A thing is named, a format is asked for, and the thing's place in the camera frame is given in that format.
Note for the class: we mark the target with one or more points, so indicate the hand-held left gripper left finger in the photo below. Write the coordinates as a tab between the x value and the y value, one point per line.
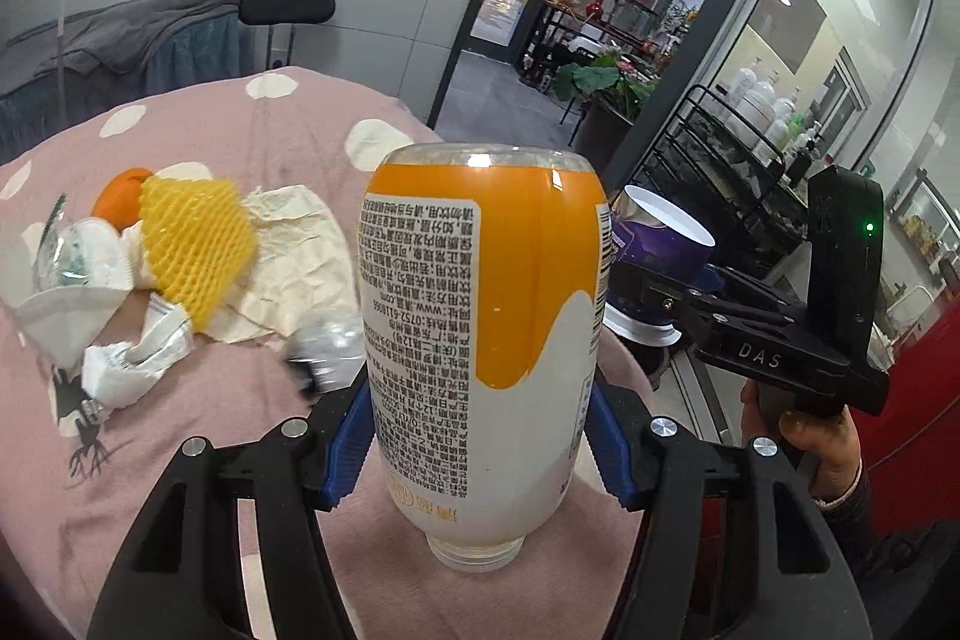
345	460

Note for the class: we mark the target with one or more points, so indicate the yellow foam fruit net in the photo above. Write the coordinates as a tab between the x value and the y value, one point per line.
199	242

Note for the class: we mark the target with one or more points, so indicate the white tissue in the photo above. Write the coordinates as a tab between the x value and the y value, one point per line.
131	362

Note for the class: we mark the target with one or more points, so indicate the black padded chair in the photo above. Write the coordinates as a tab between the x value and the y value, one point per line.
289	6

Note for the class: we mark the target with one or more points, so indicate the pink polka-dot blanket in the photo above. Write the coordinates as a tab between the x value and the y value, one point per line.
247	430

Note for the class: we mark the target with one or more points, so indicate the massage bed with grey cover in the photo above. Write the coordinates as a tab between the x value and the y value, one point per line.
120	40

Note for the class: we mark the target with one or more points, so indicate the purple paper bucket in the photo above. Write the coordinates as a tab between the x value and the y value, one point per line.
652	250

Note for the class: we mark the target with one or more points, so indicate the silver foil wrapper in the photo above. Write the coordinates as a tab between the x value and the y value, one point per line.
326	351

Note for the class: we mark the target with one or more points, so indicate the cream paper wrapper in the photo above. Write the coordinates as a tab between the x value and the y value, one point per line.
300	257

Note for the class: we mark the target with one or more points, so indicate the white pump bottle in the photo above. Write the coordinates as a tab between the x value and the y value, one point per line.
748	89
784	115

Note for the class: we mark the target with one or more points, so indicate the red cabinet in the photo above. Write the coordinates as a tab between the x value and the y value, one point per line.
919	415

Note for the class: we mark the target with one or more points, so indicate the green potted plant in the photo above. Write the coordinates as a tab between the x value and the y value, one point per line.
600	81

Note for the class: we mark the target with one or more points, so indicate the clear plastic wrapper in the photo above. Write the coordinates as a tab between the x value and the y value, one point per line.
79	250

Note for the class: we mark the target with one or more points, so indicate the person's right hand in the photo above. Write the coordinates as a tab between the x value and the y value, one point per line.
821	449

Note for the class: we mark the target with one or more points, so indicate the orange and white plastic bottle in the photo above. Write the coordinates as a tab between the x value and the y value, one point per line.
465	325

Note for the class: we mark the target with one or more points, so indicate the orange fruit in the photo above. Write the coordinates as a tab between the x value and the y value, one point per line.
116	201

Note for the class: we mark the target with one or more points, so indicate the person's right forearm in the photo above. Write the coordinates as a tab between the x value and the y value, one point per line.
862	535

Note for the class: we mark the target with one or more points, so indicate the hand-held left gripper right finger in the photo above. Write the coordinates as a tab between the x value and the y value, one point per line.
611	460

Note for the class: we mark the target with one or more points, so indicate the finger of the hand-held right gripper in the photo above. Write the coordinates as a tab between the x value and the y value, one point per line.
757	293
679	310

